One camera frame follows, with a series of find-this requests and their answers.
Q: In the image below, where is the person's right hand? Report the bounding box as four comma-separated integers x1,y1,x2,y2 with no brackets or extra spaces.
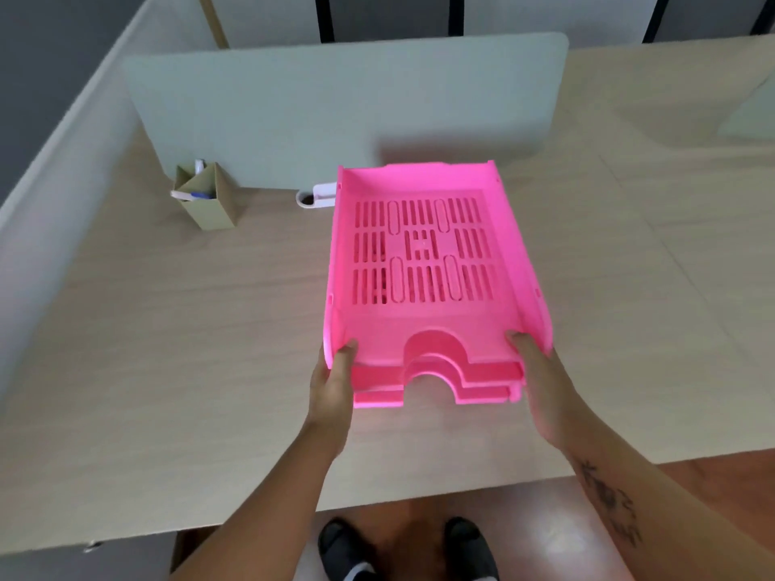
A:
505,330,591,452

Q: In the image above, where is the person's left hand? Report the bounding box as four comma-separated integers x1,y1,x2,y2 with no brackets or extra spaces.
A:
308,339,359,435

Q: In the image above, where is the pink plastic letter tray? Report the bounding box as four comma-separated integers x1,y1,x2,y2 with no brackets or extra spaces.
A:
350,357,525,395
354,373,526,410
320,161,554,371

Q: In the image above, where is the person's left forearm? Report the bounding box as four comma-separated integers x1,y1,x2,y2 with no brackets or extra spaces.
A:
171,420,349,581

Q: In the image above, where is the person's right forearm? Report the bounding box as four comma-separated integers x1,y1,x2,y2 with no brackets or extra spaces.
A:
563,411,775,581

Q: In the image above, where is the person's left black shoe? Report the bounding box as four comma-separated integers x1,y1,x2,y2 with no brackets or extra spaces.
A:
318,519,379,581

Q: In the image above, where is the person's black shoe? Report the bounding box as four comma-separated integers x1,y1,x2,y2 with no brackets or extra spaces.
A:
318,519,379,581
444,517,500,581

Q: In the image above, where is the brown cardboard pen holder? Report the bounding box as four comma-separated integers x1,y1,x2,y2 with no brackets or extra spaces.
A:
171,162,237,231

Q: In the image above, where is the person's right black shoe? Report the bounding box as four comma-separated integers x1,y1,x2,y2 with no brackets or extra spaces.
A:
444,517,500,581

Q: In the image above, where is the grey desk divider panel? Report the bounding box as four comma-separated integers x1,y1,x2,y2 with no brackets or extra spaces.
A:
123,33,570,189

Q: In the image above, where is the grey side partition panel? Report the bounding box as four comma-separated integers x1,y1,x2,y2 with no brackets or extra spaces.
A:
0,0,203,382

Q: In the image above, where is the white cable grommet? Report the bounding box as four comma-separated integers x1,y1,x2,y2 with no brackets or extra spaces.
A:
295,183,337,210

